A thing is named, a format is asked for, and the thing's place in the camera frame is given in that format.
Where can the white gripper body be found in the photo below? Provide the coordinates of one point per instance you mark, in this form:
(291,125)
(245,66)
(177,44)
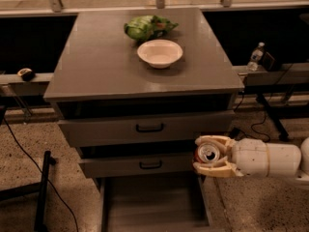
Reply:
(250,158)

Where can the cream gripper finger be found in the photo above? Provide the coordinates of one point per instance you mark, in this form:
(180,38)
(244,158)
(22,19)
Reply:
(219,169)
(223,143)

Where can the red coke can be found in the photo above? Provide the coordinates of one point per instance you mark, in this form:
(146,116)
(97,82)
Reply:
(207,153)

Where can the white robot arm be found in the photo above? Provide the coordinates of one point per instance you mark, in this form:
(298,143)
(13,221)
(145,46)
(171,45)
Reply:
(301,179)

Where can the grey top drawer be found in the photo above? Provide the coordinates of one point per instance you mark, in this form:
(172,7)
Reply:
(144,129)

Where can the grey drawer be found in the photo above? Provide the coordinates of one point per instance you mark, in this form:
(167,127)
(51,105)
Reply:
(138,165)
(168,202)
(144,129)

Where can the grey bottom drawer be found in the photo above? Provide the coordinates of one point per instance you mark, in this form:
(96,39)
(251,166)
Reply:
(168,202)

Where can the grey drawer cabinet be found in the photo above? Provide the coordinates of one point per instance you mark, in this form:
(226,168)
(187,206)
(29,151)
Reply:
(100,75)

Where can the grey middle drawer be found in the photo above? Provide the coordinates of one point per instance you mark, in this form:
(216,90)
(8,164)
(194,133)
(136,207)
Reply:
(138,165)

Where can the black power adapter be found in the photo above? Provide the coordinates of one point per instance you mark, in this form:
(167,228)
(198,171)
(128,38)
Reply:
(234,133)

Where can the black table leg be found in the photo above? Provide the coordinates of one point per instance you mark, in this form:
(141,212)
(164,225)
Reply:
(283,135)

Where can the small black box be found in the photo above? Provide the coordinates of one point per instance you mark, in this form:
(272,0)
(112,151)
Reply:
(269,63)

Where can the clear water bottle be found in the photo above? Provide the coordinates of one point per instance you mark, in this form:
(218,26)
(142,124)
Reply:
(255,57)

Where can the white bowl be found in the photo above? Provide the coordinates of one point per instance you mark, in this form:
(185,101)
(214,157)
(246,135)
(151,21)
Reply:
(160,54)

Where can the green chip bag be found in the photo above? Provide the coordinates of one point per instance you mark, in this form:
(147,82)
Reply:
(148,27)

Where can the black metal stand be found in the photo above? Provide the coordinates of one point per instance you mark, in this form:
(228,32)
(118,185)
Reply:
(39,187)

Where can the small black round device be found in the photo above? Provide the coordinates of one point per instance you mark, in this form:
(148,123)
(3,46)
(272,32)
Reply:
(26,74)

